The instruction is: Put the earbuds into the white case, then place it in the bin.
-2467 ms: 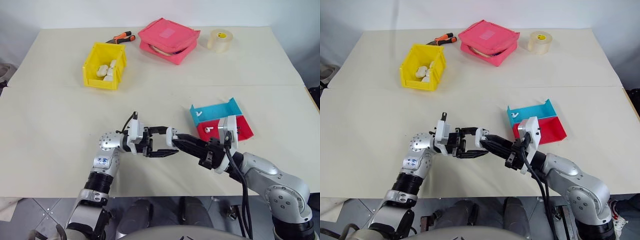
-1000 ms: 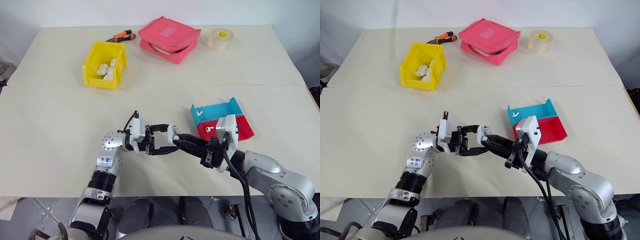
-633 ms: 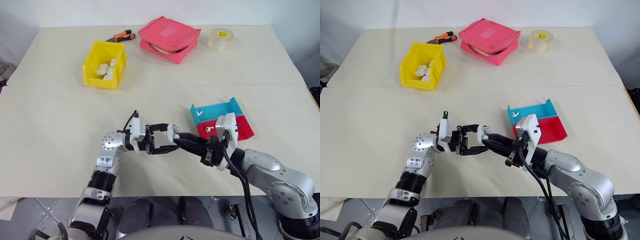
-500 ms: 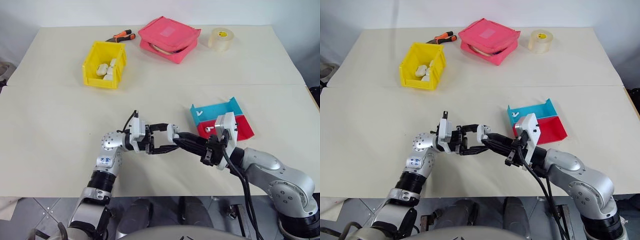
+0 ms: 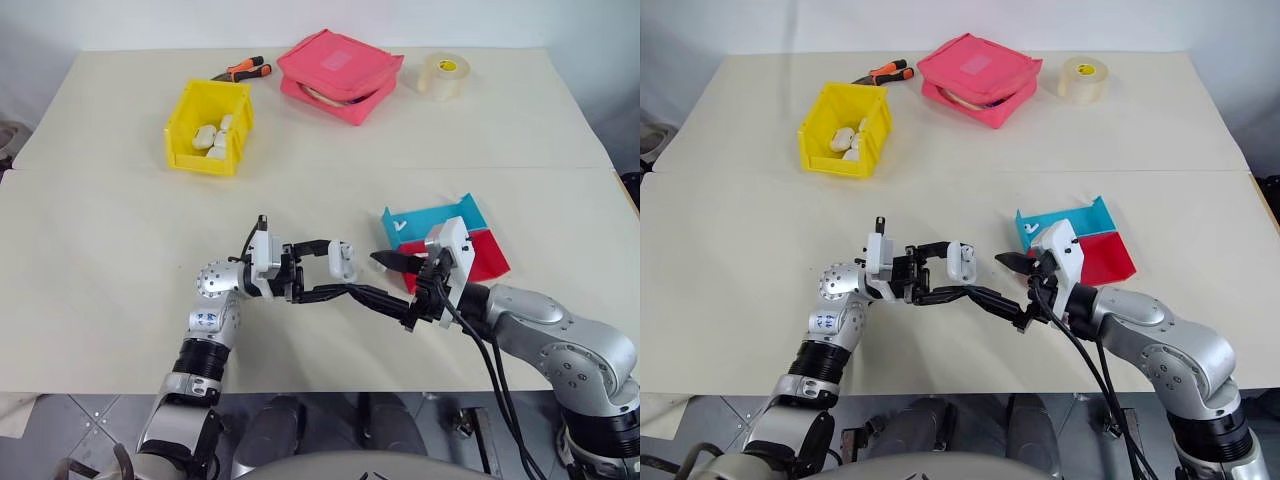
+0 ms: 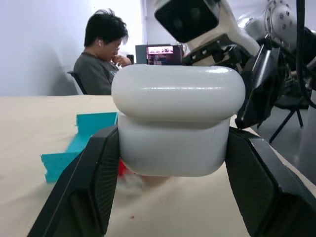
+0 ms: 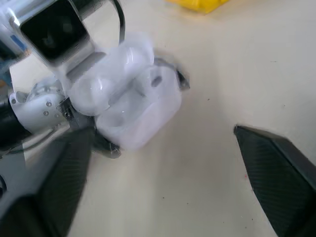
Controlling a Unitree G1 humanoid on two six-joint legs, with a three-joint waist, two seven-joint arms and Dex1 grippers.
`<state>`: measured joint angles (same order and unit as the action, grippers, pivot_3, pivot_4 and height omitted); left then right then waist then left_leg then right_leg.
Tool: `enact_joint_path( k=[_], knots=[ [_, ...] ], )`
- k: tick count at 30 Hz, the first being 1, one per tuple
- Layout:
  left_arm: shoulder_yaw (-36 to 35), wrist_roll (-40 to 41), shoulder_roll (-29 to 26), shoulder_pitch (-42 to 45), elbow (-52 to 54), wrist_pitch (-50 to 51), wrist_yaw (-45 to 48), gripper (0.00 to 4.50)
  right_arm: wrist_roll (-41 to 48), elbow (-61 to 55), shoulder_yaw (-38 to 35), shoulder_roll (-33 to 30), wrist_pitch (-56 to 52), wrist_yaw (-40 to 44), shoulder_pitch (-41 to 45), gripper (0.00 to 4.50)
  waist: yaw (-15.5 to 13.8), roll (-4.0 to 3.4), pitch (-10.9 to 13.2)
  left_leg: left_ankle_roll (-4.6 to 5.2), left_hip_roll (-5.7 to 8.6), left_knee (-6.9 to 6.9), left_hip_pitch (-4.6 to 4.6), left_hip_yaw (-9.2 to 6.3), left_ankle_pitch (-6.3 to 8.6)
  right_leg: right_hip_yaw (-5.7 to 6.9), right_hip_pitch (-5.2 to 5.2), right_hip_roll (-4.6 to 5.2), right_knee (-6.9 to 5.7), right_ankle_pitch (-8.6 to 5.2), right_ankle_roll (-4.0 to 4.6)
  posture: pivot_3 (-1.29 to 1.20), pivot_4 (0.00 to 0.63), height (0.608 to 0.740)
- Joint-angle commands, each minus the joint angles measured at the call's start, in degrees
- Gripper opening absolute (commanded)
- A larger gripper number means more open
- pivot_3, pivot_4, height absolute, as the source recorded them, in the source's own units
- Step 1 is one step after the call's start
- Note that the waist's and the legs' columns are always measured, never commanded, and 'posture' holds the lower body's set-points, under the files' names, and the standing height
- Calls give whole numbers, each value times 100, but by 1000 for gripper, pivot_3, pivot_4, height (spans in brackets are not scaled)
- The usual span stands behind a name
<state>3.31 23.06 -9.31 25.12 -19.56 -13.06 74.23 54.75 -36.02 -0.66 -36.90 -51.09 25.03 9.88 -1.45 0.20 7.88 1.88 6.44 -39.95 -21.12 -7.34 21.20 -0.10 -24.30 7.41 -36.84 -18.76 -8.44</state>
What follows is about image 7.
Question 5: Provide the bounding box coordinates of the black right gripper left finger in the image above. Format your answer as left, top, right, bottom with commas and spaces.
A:
0, 126, 97, 237

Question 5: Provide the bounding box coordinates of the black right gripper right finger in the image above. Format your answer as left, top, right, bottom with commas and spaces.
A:
233, 125, 316, 237

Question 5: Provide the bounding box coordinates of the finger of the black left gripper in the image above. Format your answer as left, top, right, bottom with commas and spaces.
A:
153, 56, 191, 91
91, 128, 121, 158

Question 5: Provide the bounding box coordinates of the white earbud case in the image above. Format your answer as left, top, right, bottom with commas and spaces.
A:
68, 32, 182, 153

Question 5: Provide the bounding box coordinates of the yellow plastic bin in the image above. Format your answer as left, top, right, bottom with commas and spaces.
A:
164, 0, 229, 14

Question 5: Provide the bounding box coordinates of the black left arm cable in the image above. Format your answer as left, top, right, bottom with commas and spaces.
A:
112, 0, 126, 46

